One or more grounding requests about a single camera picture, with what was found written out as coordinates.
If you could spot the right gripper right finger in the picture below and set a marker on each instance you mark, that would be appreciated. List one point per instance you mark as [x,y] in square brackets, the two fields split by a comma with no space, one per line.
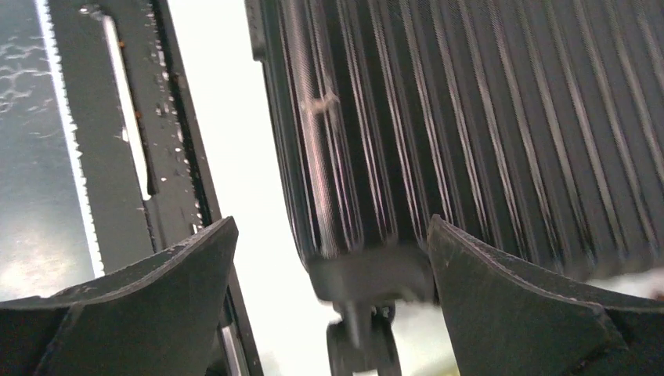
[506,316]

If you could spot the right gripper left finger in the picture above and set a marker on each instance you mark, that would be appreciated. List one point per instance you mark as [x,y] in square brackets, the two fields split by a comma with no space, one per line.
[157,316]

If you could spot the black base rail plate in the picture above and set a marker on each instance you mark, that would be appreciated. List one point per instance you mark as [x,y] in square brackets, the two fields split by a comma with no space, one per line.
[140,171]

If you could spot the black ribbed hard-shell suitcase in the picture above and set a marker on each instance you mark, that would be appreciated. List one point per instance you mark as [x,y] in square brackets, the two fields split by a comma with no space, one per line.
[534,126]

